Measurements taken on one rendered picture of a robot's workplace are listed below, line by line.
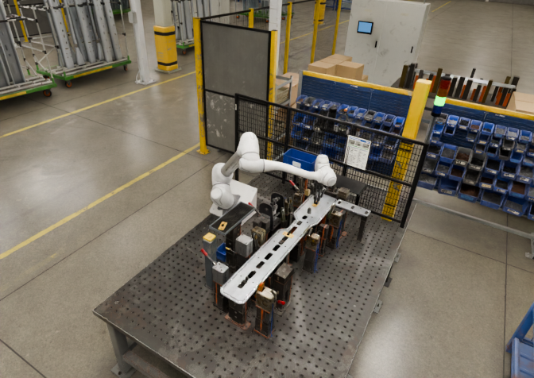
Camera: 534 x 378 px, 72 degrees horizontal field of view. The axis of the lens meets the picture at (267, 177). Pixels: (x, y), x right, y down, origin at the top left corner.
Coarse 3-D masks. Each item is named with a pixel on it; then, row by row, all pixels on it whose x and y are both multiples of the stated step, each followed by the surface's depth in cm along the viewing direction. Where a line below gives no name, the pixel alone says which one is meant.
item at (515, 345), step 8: (528, 312) 288; (528, 320) 288; (520, 328) 295; (528, 328) 291; (512, 336) 307; (520, 336) 298; (512, 344) 300; (520, 344) 299; (528, 344) 298; (512, 352) 293; (520, 352) 293; (528, 352) 293; (512, 360) 286; (520, 360) 287; (528, 360) 287; (512, 368) 279; (520, 368) 280; (528, 368) 281; (512, 376) 274; (520, 376) 275; (528, 376) 276
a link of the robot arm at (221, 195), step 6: (216, 186) 320; (222, 186) 318; (228, 186) 323; (216, 192) 313; (222, 192) 313; (228, 192) 320; (216, 198) 311; (222, 198) 313; (228, 198) 318; (216, 204) 318; (222, 204) 317; (228, 204) 322
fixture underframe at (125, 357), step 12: (108, 324) 252; (120, 336) 260; (120, 348) 264; (132, 348) 278; (120, 360) 272; (132, 360) 266; (144, 360) 266; (120, 372) 278; (132, 372) 280; (144, 372) 261; (156, 372) 259
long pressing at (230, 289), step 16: (304, 208) 303; (320, 208) 304; (304, 224) 285; (272, 240) 268; (288, 240) 268; (256, 256) 252; (272, 256) 253; (240, 272) 239; (256, 272) 240; (224, 288) 227; (240, 288) 228; (256, 288) 229
